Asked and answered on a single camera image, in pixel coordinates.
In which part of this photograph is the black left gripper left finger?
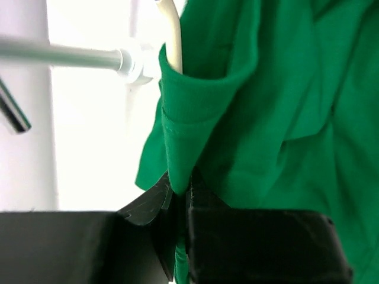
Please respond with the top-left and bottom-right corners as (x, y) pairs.
(1, 176), (175, 284)

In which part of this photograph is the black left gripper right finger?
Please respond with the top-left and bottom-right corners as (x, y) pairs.
(186, 170), (353, 283)

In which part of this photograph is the green t-shirt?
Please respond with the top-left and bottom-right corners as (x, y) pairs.
(136, 1), (378, 283)

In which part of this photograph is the cream hanger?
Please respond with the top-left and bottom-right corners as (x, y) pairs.
(0, 0), (182, 135)

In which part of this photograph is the white rack base foot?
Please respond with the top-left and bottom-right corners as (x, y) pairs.
(117, 38), (161, 86)

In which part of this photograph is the silver clothes rack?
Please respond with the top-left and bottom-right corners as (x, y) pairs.
(1, 36), (135, 74)

